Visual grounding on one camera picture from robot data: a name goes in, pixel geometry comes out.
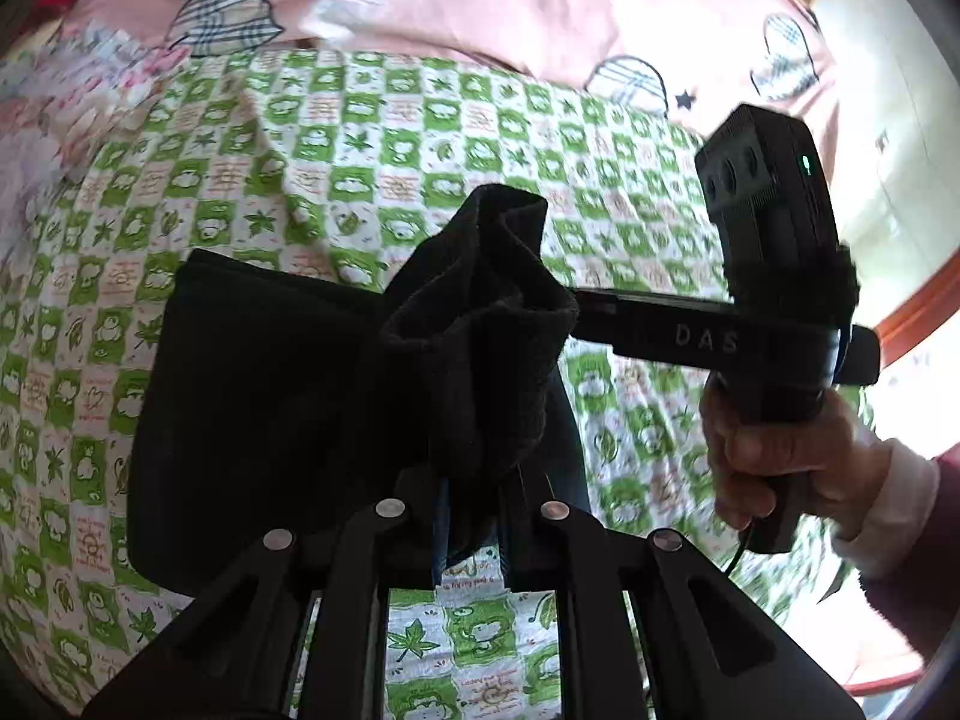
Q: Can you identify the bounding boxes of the red-brown wooden trim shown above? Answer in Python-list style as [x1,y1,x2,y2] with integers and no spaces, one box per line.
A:
[874,247,960,373]

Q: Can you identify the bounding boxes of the black pants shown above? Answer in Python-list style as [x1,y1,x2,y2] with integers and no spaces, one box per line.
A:
[126,184,595,598]

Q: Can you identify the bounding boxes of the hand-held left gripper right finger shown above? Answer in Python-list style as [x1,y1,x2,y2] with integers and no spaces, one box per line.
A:
[499,463,867,720]

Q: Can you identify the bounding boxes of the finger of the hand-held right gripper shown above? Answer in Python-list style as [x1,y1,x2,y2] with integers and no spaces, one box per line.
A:
[568,285,625,352]

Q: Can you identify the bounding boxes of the green checked bedsheet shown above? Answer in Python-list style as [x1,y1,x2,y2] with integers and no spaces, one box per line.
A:
[0,45,878,720]

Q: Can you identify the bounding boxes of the pale floral cloth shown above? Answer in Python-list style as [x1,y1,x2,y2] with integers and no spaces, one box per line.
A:
[0,19,190,227]

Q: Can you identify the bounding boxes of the black cable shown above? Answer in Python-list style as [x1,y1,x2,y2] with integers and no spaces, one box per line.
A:
[720,525,755,580]

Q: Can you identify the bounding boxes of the person's right forearm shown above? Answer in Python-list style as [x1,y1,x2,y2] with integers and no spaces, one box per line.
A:
[832,427,960,665]

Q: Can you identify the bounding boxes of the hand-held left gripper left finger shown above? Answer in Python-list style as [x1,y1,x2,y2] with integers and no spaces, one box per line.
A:
[81,465,449,720]

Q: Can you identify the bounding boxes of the pink quilt with plaid hearts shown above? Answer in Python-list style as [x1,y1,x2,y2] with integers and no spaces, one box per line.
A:
[60,0,842,160]

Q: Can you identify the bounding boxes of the person's right hand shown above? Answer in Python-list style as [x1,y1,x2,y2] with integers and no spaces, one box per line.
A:
[699,379,897,541]

